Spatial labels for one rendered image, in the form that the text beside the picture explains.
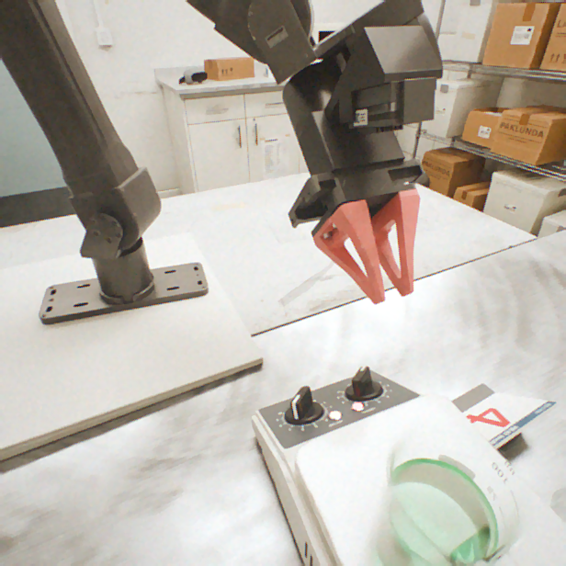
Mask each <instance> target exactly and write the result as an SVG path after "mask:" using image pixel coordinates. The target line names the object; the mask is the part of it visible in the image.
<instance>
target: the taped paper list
mask: <svg viewBox="0 0 566 566"><path fill-rule="evenodd" d="M289 136H290V133H289V134H285V135H283V136H276V137H269V138H266V137H262V138H260V141H262V155H263V176H264V180H266V179H271V178H277V177H282V176H287V175H289Z"/></svg>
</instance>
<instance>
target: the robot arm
mask: <svg viewBox="0 0 566 566"><path fill-rule="evenodd" d="M185 1H186V2H187V3H188V4H189V5H191V6H192V7H193V8H195V9H196V10H197V11H198V12H199V13H200V14H201V15H203V16H204V17H206V18H207V19H208V20H210V21H211V22H212V23H214V24H215V26H214V28H213V29H214V30H215V31H217V32H218V33H219V34H221V35H222V36H223V37H224V38H225V39H227V40H228V41H230V42H231V43H232V44H234V45H235V46H236V47H238V48H239V49H241V50H242V51H244V52H245V53H246V54H248V55H249V56H250V57H252V58H253V59H255V60H256V61H258V62H260V63H263V64H266V65H267V66H268V68H269V70H270V72H271V73H272V75H273V77H274V79H275V80H276V82H277V85H280V84H281V83H283V82H284V81H286V80H287V79H289V78H290V79H289V80H288V81H287V83H286V84H285V87H284V89H283V92H282V100H283V103H284V106H285V108H286V111H287V113H288V115H289V120H290V123H291V125H292V128H293V130H294V133H295V135H296V138H297V141H298V143H299V146H300V150H301V152H302V155H303V158H304V161H305V163H306V165H307V168H308V171H309V173H310V176H311V177H309V178H308V179H307V180H306V182H305V184H304V186H303V188H302V189H301V191H300V193H299V194H298V196H297V198H296V200H295V202H294V203H293V205H292V207H291V209H290V210H289V213H288V215H289V220H290V223H291V226H292V228H294V229H296V228H297V227H298V225H299V224H302V223H307V222H312V221H319V222H318V223H317V224H316V226H315V227H314V228H313V229H312V231H311V236H312V239H313V241H314V244H315V246H316V247H317V248H318V249H319V250H321V251H322V252H323V253H324V254H325V255H327V256H328V257H329V258H330V259H331V260H332V261H333V262H335V263H336V264H337V265H338V266H339V267H340V268H342V269H343V270H344V271H345V272H346V273H347V274H348V275H349V276H350V277H351V278H352V279H353V280H354V281H355V282H356V283H357V285H358V286H359V287H360V288H361V290H362V291H363V292H364V293H365V294H366V295H367V297H368V298H369V299H370V300H371V301H372V303H373V304H375V305H378V304H380V303H382V302H384V301H385V300H386V296H385V289H384V284H383V278H382V274H381V269H380V266H381V267H382V268H383V270H384V271H385V273H386V275H387V276H388V278H389V280H390V281H391V283H392V285H393V286H394V287H395V288H396V289H397V291H398V292H399V294H400V295H401V296H402V297H405V296H407V295H410V294H412V293H413V291H414V285H413V249H414V241H415V235H416V228H417V222H418V214H419V208H420V201H421V198H420V195H419V193H418V191H417V188H416V186H415V184H416V183H417V182H418V181H419V180H420V179H421V178H422V177H424V176H425V170H424V169H423V166H422V164H421V162H420V160H419V159H413V160H408V161H404V159H405V157H404V154H403V152H402V148H401V146H400V144H399V143H398V140H397V138H396V136H395V133H394V130H403V125H406V124H414V123H419V122H420V121H428V120H434V117H435V96H436V83H437V79H441V78H443V63H442V57H441V53H440V49H439V46H438V43H437V40H436V35H435V32H434V31H433V28H432V26H431V23H430V21H429V19H428V16H427V14H426V13H425V10H424V7H423V4H422V0H381V1H380V2H378V3H377V4H376V5H374V6H373V7H371V8H370V9H369V10H367V11H366V12H364V13H363V14H361V15H360V16H358V17H356V18H355V19H353V20H352V21H350V22H349V23H347V24H346V25H344V26H343V27H341V28H340V29H338V30H337V31H336V32H334V33H333V34H331V35H330V36H328V37H327V38H325V39H324V40H322V41H320V42H319V43H317V44H316V42H315V40H314V38H313V36H312V31H313V27H314V9H313V5H312V2H311V0H185ZM342 41H345V44H346V45H345V46H344V47H342V48H341V49H339V50H337V51H335V52H334V53H332V54H331V55H329V56H328V57H326V58H325V59H323V60H322V61H320V62H316V63H313V62H315V61H316V60H318V58H319V57H321V56H322V55H323V54H325V53H326V52H328V51H329V50H330V49H332V48H333V47H335V46H336V45H338V44H339V43H341V42H342ZM0 59H1V60H2V62H3V64H4V66H5V67H6V69H7V70H8V72H9V74H10V76H11V77H12V79H13V81H14V83H15V84H16V86H17V89H18V90H19V92H20V94H21V95H22V96H23V98H24V100H25V101H26V103H27V105H28V107H29V109H30V111H31V112H32V114H33V116H34V118H35V119H36V121H37V122H38V124H39V125H40V128H41V130H42V131H43V133H44V135H45V137H46V139H47V141H48V142H49V144H50V146H51V148H52V150H53V153H54V155H55V157H56V159H57V161H58V163H59V166H60V168H61V169H62V178H63V180H64V182H65V184H66V186H67V187H68V188H69V190H70V192H71V194H72V196H70V197H69V198H68V199H67V201H68V202H69V204H70V206H71V207H72V209H73V211H74V213H75V215H76V216H77V218H78V220H79V221H80V222H81V224H82V225H83V227H84V229H85V236H84V239H83V241H82V244H81V247H80V250H79V252H80V255H81V257H82V258H91V260H92V263H93V266H94V269H95V271H96V276H97V277H96V278H90V279H84V280H78V281H73V282H67V283H61V284H55V285H51V286H49V287H48V288H46V290H45V294H44V297H43V301H42V303H41V307H40V313H39V317H40V320H41V322H42V323H43V324H45V325H49V324H55V323H64V322H69V321H73V320H79V319H84V318H88V317H94V316H98V315H103V314H109V313H113V312H119V311H127V310H133V309H138V308H142V307H148V306H153V305H157V304H163V303H167V302H172V301H178V300H187V299H192V298H196V297H202V296H205V295H207V294H208V293H209V284H208V281H207V279H206V275H205V272H204V269H203V266H202V264H201V263H200V262H193V263H187V264H181V265H175V266H165V267H158V268H153V269H150V266H149V262H148V257H147V254H146V250H145V245H144V241H143V239H142V235H143V234H144V233H145V231H146V230H147V229H148V228H149V227H150V226H151V224H152V223H153V222H154V221H155V220H156V219H157V217H158V216H159V215H160V212H161V209H162V202H161V198H160V196H159V194H158V191H157V189H156V187H155V185H154V182H153V180H152V178H151V176H150V173H149V171H148V169H147V167H146V166H143V167H139V168H138V165H137V164H136V162H135V160H134V158H133V156H132V154H131V152H130V150H129V149H128V148H127V147H126V146H125V145H124V143H123V141H122V140H121V138H120V136H119V135H118V133H117V131H116V129H115V127H114V126H113V124H112V122H111V120H110V118H109V116H108V114H107V112H106V110H105V108H104V106H103V104H102V101H101V99H100V97H99V95H98V93H97V91H96V89H95V87H94V84H93V82H92V80H91V78H90V76H89V74H88V72H87V70H86V68H85V65H84V63H83V61H82V59H81V57H80V55H79V53H78V50H77V49H76V47H75V45H74V42H73V40H72V38H71V35H70V33H69V31H68V29H67V27H66V25H65V23H64V21H63V18H62V15H61V12H60V10H59V7H58V6H57V3H56V1H55V0H0ZM407 182H409V184H405V183H407ZM395 223H396V232H397V242H398V250H399V259H400V268H401V270H400V269H399V267H398V265H397V263H396V261H395V258H394V255H393V252H392V249H391V243H390V240H389V233H390V231H391V227H392V226H393V225H394V224H395ZM348 238H350V240H351V242H352V244H353V245H354V247H355V249H356V251H357V254H358V256H359V258H360V259H361V261H362V263H363V266H364V268H365V270H366V273H367V275H366V274H365V273H364V272H363V270H362V269H361V267H360V266H359V265H358V263H357V262H356V260H355V259H354V257H353V256H352V255H351V254H350V253H349V252H348V250H347V249H346V247H345V241H346V240H347V239H348ZM379 264H380V265H379Z"/></svg>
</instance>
